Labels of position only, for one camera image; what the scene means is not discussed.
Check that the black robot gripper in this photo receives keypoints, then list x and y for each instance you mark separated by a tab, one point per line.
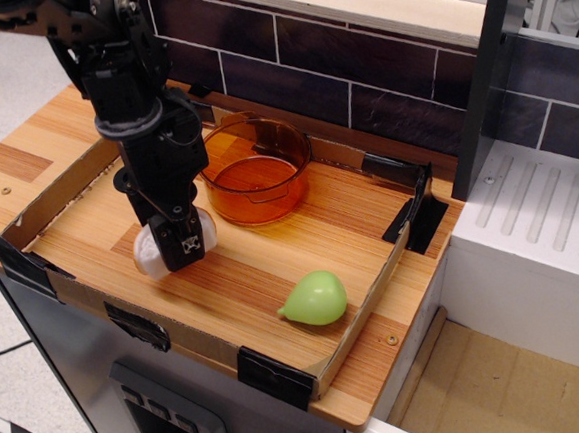
162	154

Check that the white rice sushi toy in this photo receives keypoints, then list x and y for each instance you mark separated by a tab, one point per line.
147	256

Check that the orange transparent plastic pot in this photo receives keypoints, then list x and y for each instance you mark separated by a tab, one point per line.
257	170

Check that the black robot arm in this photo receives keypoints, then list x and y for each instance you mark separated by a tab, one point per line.
116	62

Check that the green toy pear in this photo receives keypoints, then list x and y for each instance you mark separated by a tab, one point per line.
319	298

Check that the grey toy oven front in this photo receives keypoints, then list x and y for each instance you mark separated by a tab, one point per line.
156	409

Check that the light wooden shelf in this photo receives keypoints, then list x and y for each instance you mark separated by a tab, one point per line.
454	22

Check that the white toy sink drainboard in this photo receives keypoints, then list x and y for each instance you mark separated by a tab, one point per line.
512	268

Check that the dark grey vertical post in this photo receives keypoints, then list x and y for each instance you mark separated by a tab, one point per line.
481	119

